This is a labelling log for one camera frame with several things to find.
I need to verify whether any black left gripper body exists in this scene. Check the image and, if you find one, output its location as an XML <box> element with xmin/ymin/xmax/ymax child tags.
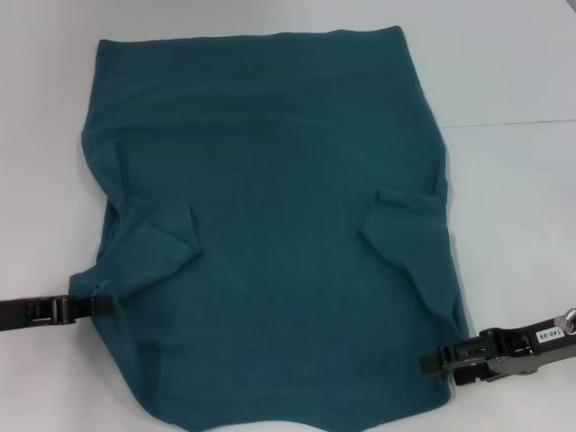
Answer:
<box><xmin>0</xmin><ymin>297</ymin><xmax>32</xmax><ymax>334</ymax></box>

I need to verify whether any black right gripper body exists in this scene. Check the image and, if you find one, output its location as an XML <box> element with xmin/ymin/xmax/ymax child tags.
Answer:
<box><xmin>479</xmin><ymin>314</ymin><xmax>576</xmax><ymax>366</ymax></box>

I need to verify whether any teal blue shirt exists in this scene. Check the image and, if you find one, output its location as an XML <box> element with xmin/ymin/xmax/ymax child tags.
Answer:
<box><xmin>69</xmin><ymin>25</ymin><xmax>470</xmax><ymax>432</ymax></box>

